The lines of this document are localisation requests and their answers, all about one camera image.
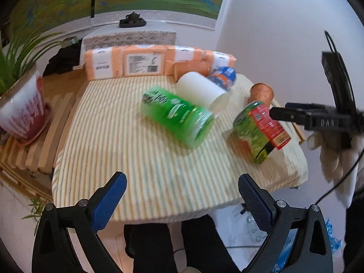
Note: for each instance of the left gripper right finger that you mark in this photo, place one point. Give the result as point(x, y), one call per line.
point(277, 218)

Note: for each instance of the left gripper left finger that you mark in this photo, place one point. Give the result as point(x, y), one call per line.
point(53, 250)

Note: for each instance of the red green label bottle cup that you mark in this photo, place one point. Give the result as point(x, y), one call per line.
point(260, 135)

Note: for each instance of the orange patterned paper cup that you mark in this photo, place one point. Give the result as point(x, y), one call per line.
point(261, 92)

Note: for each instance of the orange blue label bottle cup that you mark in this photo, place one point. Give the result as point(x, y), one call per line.
point(224, 77)

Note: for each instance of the orange paper cup by packs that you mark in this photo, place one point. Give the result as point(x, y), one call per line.
point(181, 68)

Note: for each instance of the white paper cup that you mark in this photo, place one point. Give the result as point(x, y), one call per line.
point(199, 90)

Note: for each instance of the green plastic bottle cup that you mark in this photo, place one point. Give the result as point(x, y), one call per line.
point(189, 123)

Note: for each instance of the white gloved right hand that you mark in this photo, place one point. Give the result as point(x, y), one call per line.
point(335, 164)

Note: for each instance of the blue plastic bag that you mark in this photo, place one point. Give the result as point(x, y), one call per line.
point(294, 245)

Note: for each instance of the wooden slatted trivet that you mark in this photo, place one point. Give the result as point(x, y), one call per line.
point(29, 167)

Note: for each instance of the striped yellow tablecloth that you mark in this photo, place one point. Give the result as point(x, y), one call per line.
point(166, 182)

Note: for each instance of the tissue pack far right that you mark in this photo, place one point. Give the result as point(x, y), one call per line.
point(219, 59)

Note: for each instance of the white red flower pot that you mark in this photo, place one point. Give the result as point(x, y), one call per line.
point(23, 106)

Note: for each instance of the tissue pack far left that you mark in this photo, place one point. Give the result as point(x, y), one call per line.
point(104, 63)

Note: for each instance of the lace covered side table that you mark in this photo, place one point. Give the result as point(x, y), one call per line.
point(154, 33)

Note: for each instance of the potted green plant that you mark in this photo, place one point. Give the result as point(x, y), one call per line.
point(23, 53)

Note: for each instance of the tissue pack with barcode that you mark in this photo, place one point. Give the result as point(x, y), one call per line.
point(144, 60)

